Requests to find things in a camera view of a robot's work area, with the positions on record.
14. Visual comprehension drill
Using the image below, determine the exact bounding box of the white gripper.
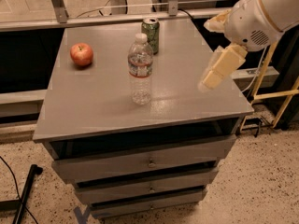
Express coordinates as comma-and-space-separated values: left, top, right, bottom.
197, 0, 283, 92

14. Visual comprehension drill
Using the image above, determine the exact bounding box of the clear plastic water bottle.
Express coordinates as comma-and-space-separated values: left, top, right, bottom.
127, 33, 153, 105

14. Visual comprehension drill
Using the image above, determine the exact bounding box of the yellow metal frame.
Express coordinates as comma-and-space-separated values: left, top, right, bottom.
238, 40, 299, 133

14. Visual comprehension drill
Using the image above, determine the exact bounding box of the green soda can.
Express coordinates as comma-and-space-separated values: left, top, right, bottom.
141, 17, 160, 54

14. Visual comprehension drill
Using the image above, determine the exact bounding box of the white cable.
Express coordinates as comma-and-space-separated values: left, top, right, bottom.
241, 46, 268, 93

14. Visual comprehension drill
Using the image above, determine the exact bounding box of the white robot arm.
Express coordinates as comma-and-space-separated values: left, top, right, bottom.
198, 0, 299, 91

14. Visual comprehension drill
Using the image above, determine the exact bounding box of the red apple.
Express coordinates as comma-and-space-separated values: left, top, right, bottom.
70, 43, 93, 66

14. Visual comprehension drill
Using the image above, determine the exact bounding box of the black floor stand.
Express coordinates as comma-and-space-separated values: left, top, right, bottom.
0, 164, 43, 224

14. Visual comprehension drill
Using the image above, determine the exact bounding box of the grey drawer cabinet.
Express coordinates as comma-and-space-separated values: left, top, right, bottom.
34, 19, 252, 219

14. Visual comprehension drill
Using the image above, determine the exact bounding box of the grey metal railing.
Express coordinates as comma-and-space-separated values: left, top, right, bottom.
0, 0, 227, 32

